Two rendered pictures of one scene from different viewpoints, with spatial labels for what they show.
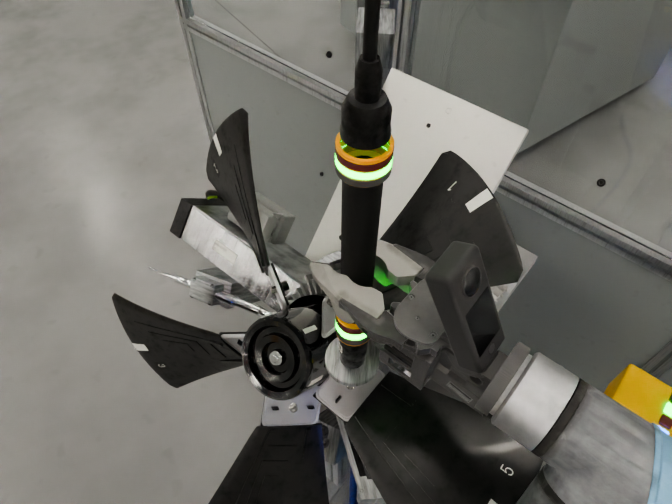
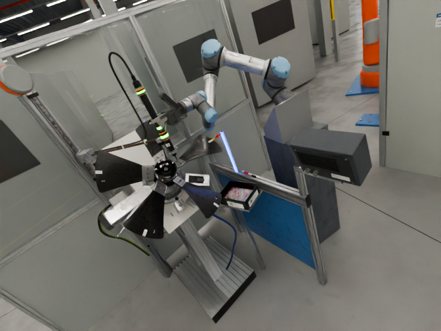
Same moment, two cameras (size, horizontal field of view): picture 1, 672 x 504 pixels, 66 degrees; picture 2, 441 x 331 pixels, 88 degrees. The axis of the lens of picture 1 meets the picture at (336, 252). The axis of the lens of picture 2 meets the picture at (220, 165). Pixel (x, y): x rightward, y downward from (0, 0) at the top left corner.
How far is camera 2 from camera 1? 1.09 m
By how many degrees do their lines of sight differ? 54
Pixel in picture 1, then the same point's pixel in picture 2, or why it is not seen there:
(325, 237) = (136, 185)
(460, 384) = (181, 114)
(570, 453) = (193, 99)
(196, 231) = (113, 215)
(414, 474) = (200, 151)
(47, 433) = not seen: outside the picture
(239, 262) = (132, 201)
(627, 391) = not seen: hidden behind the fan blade
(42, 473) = not seen: outside the picture
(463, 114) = (125, 138)
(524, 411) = (186, 101)
